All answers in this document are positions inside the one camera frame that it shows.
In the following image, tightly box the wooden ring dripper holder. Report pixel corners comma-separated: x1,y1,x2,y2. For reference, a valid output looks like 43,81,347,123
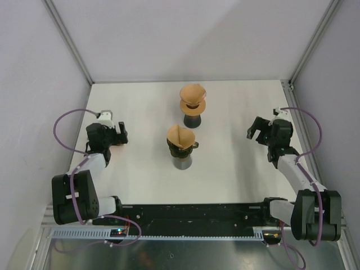
180,100,206,116

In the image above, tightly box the green glass cone dripper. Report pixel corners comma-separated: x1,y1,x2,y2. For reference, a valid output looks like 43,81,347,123
166,138,199,159

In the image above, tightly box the pink transparent cone dripper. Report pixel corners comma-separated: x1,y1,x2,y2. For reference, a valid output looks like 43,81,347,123
180,89,206,107

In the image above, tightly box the dark glass jar wooden band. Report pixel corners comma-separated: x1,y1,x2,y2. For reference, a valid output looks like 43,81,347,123
173,155,192,170

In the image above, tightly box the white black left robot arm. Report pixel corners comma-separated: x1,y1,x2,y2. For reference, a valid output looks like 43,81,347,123
52,121,128,225

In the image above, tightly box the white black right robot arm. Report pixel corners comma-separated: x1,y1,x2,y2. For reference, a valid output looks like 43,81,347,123
246,116,341,244

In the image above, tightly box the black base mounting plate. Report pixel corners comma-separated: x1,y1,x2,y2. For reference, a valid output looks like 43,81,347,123
92,201,295,237

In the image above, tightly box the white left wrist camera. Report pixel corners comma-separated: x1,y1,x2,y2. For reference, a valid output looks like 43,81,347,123
97,110,115,129

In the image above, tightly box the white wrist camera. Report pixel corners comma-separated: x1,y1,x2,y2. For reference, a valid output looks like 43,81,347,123
269,107,290,125
97,110,115,129

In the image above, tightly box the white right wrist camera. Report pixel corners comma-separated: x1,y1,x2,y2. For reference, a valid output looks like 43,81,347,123
269,107,290,125

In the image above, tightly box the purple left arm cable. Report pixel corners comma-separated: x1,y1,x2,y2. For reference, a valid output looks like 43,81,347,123
53,108,142,253

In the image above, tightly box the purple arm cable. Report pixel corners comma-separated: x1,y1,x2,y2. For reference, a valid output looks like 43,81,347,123
281,106,324,269
53,108,142,253

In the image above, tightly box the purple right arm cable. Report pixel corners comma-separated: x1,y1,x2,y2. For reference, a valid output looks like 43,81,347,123
281,106,324,269

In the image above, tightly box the aluminium corner post right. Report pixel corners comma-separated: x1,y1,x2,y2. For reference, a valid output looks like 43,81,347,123
289,0,343,85

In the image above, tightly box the aluminium corner post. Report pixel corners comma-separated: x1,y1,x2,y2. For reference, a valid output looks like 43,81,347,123
42,0,93,84
289,0,343,85

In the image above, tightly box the grey slotted cable duct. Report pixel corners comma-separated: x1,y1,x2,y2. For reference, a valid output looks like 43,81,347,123
47,227,282,243

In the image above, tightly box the aluminium corner post left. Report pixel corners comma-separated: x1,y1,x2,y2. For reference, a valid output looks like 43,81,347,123
42,0,93,84

